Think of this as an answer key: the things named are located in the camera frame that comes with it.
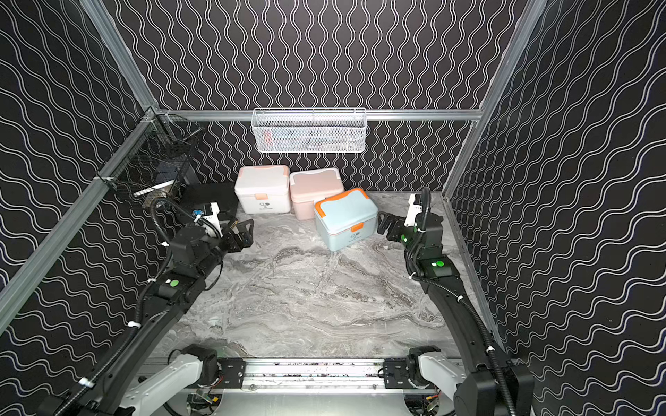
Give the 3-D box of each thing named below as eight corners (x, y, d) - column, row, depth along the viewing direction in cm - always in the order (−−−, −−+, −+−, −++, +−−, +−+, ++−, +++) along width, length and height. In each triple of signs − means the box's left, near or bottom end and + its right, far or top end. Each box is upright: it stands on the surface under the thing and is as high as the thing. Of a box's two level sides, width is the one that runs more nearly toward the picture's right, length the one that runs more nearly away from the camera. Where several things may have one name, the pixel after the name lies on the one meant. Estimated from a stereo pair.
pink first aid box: (291, 223, 112) (286, 199, 100) (295, 192, 124) (291, 167, 112) (342, 223, 112) (343, 199, 101) (342, 192, 124) (342, 168, 112)
